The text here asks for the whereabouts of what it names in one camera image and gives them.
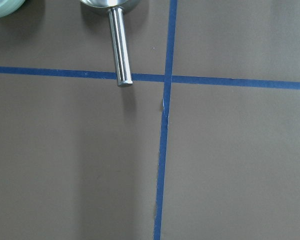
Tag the steel ice scoop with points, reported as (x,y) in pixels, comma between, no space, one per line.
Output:
(114,10)

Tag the green bowl of ice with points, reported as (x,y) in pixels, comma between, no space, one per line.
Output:
(8,7)

